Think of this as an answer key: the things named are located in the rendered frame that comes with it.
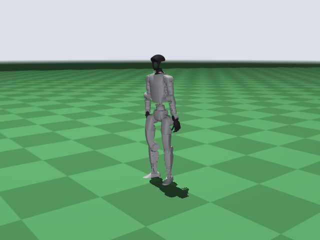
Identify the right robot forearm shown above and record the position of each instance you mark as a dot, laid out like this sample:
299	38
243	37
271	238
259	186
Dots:
147	105

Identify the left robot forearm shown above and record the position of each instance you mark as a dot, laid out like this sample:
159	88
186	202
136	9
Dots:
172	106

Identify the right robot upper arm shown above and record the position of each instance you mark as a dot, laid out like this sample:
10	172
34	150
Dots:
147	94

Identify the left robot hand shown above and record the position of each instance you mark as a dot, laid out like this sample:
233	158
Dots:
176	124

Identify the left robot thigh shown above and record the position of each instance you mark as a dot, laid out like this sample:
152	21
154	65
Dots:
166	132

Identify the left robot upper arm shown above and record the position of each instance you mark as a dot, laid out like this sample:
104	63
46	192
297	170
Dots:
169	84

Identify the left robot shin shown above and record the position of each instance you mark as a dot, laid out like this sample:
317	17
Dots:
168	161

